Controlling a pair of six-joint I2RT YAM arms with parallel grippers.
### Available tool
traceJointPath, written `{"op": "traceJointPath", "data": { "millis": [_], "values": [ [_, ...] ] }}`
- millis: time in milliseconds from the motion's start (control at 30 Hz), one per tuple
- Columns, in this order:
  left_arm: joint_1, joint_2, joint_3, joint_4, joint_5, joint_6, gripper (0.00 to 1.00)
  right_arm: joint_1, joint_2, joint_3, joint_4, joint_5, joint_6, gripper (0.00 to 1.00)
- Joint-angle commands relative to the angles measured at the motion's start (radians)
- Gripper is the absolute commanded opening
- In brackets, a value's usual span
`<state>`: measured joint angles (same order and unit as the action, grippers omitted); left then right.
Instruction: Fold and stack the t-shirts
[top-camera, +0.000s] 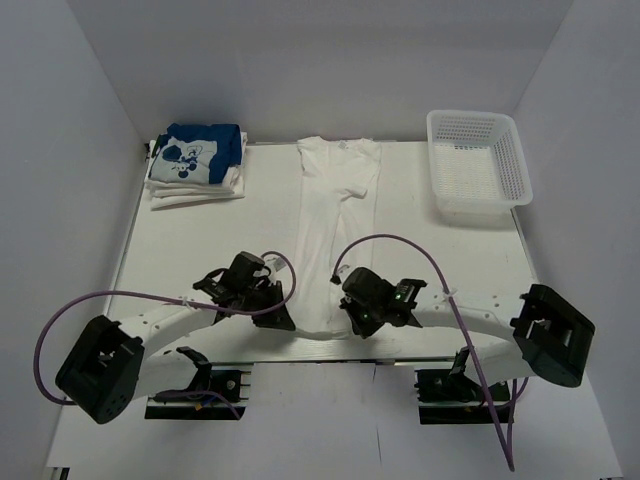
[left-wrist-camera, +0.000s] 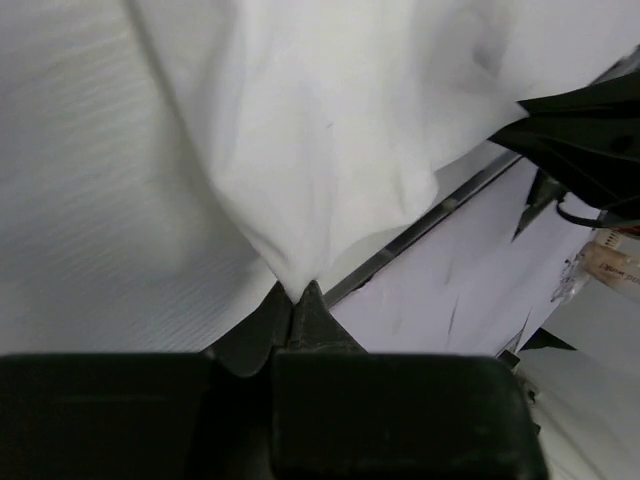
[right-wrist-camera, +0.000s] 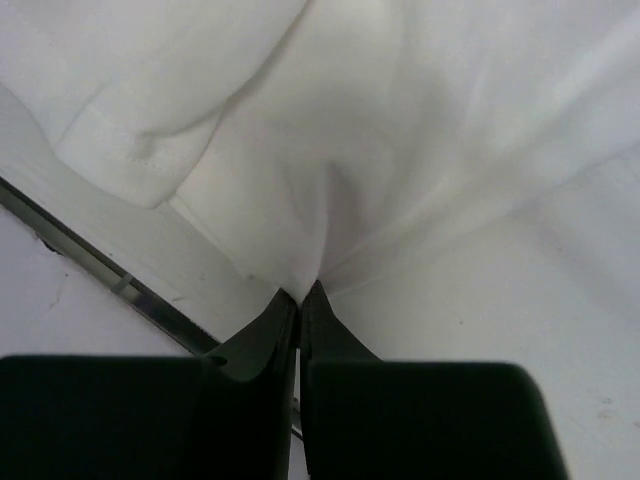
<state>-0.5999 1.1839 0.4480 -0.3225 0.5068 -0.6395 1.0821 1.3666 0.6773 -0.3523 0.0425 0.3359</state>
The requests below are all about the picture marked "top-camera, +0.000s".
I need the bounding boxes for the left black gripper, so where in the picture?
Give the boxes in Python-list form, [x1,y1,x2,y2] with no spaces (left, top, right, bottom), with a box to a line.
[239,279,295,330]

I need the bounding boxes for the white t shirt robot print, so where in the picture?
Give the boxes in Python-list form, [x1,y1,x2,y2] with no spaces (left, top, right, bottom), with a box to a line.
[289,136,382,340]

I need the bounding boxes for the blue white t shirt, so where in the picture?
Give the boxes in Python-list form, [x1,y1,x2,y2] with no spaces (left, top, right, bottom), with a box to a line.
[148,123,243,185]

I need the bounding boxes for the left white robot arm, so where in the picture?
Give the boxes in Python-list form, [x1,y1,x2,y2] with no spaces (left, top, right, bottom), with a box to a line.
[55,251,296,424]

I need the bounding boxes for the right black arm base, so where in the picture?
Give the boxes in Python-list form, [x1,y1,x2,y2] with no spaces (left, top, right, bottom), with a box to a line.
[414,347,493,425]

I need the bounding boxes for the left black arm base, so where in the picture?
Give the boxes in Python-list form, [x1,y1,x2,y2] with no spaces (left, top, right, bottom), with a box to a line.
[139,347,251,421]

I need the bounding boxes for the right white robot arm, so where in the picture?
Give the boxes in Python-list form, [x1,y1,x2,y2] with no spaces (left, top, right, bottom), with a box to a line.
[339,267,596,399]

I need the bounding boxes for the folded white t shirt stack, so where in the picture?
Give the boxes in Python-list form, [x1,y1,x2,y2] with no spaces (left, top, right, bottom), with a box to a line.
[145,131,247,210]

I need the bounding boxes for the white plastic basket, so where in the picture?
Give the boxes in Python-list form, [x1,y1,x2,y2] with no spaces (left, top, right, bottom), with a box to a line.
[426,110,533,215]

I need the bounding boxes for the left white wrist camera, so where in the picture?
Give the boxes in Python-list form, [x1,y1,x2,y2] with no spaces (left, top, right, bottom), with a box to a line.
[265,255,287,273]

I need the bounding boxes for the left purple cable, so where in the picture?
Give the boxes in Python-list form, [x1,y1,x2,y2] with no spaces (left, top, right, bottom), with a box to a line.
[33,250,301,420]

